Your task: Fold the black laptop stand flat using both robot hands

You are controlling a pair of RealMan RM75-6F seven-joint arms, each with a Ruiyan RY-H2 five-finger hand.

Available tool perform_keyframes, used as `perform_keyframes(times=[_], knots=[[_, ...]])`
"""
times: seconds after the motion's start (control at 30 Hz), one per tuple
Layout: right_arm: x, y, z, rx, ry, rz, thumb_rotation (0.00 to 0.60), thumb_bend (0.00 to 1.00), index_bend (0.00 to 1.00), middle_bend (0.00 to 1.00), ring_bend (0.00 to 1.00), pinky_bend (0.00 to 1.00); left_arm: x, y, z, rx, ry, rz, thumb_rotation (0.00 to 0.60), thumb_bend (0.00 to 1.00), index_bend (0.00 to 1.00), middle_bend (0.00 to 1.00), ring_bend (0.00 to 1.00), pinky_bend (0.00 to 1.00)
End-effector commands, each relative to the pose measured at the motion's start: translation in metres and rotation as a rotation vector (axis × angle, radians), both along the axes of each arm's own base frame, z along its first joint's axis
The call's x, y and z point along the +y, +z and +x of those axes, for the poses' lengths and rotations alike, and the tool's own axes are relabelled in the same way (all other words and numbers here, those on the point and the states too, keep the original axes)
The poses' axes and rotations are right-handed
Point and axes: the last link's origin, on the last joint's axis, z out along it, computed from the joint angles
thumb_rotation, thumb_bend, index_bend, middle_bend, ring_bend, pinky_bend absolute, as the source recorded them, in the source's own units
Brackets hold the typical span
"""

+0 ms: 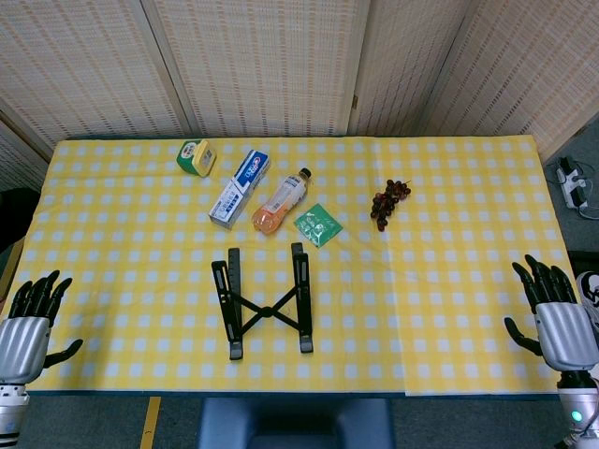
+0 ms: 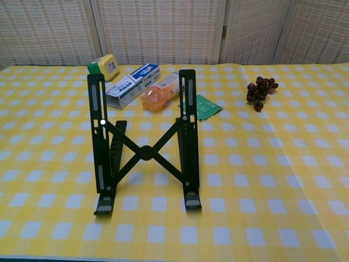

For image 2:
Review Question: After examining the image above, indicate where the black U-shaped rack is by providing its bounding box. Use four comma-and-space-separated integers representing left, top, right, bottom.
87, 69, 203, 216

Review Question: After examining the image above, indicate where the orange drink plastic bottle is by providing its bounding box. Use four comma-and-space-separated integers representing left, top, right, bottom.
140, 71, 181, 112

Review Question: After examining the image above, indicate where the green foil packet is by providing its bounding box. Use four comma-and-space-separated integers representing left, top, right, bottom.
177, 94, 223, 123

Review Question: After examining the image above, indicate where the blue white toothpaste box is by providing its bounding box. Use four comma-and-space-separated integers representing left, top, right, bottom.
105, 63, 161, 110

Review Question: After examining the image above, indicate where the yellow green lidded container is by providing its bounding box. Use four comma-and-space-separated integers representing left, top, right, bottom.
87, 53, 121, 82

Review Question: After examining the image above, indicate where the dark red grape bunch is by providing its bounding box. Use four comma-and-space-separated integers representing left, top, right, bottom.
246, 76, 279, 112

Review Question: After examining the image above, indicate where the woven folding screen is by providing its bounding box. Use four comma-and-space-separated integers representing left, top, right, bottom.
0, 0, 349, 69

